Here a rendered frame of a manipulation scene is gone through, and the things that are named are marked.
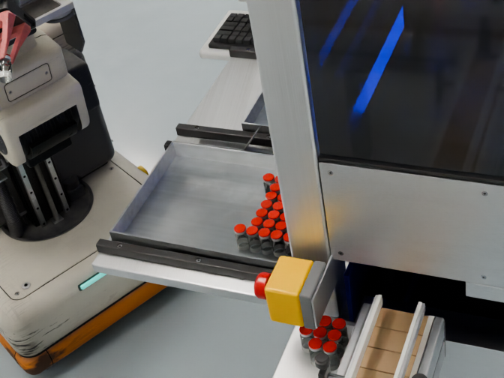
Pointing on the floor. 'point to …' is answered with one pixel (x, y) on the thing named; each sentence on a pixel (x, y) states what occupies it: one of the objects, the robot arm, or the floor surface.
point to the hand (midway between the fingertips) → (4, 58)
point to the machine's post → (294, 133)
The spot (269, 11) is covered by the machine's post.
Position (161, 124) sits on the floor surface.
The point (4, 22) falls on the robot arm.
